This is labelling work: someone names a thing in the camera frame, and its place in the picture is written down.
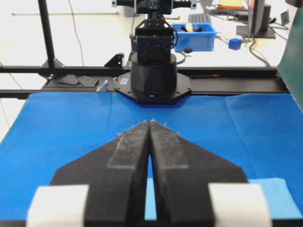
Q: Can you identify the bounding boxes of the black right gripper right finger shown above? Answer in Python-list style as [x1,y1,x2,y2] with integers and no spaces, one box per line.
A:
[149,121,271,227]

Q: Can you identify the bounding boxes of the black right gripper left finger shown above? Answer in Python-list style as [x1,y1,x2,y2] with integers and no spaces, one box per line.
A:
[26,121,150,227]

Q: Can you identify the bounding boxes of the light blue towel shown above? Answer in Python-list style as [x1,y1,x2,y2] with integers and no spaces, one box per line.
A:
[144,178,303,220]

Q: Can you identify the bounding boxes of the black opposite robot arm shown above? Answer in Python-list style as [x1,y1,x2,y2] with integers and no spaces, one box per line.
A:
[26,0,272,227]

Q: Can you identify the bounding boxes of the blue table cloth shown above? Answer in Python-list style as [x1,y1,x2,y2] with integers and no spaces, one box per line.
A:
[0,93,303,221]

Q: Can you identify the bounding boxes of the small blue box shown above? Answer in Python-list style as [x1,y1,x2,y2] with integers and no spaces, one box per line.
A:
[228,38,243,50]

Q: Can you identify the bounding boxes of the blue plastic bin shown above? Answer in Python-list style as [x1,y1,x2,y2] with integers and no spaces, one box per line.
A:
[171,23,217,52]

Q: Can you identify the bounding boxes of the green backdrop board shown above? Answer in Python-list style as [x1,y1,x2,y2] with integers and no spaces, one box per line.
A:
[277,8,303,109]

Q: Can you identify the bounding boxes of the black monitor stand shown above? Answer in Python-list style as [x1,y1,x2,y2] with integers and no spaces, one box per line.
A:
[236,0,276,39]

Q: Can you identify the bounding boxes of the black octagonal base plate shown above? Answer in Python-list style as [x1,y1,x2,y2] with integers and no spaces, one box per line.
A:
[114,72,191,104]

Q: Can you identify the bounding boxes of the black aluminium frame rail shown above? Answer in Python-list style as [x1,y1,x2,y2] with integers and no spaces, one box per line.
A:
[0,65,288,96]

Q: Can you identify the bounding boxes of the black vertical frame post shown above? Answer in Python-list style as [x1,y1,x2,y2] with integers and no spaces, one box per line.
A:
[38,0,55,68]

